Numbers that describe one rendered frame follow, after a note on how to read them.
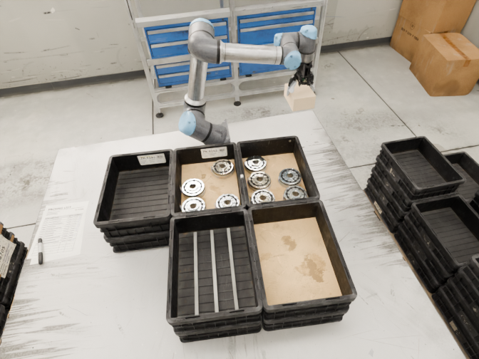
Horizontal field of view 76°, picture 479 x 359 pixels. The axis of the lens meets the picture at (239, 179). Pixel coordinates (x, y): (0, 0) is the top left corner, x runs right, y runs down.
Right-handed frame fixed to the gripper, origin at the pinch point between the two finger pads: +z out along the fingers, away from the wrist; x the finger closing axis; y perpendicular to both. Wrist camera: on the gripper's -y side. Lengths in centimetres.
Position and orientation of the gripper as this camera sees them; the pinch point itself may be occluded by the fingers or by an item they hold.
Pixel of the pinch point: (299, 93)
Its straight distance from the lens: 176.8
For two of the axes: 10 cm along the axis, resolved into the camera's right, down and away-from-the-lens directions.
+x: 9.8, -1.7, 1.0
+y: 2.0, 7.2, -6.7
